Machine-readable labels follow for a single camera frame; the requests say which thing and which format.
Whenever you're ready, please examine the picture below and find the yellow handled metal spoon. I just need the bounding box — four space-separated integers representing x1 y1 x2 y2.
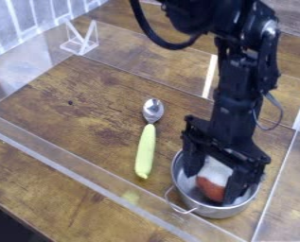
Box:
134 98 165 179

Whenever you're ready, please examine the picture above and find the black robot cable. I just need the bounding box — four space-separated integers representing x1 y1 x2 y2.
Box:
128 0 204 51

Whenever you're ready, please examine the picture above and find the clear acrylic triangle stand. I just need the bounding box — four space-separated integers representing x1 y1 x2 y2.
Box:
59 20 100 56

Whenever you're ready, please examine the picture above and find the clear acrylic barrier wall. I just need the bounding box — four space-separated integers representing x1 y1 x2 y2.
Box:
0 117 244 242

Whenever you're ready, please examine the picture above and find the silver metal pot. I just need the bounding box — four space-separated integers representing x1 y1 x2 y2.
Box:
164 150 260 219

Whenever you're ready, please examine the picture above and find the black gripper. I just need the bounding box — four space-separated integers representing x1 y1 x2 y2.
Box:
181 96 271 205

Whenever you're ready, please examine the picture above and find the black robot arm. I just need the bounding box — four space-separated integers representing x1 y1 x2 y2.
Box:
158 0 280 204

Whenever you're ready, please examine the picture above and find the white and brown toy mushroom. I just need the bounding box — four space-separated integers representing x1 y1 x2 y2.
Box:
196 156 233 202

